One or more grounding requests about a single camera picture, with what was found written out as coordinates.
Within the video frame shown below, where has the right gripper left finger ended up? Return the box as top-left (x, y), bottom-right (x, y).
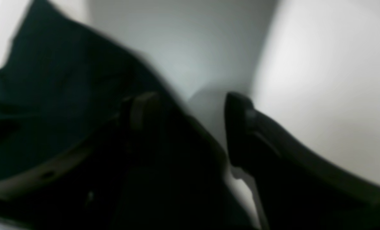
top-left (0, 91), bottom-right (161, 230)

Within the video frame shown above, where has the black T-shirt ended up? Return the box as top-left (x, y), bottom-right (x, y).
top-left (0, 0), bottom-right (255, 230)

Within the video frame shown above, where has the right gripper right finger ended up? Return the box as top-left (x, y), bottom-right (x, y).
top-left (225, 93), bottom-right (380, 230)

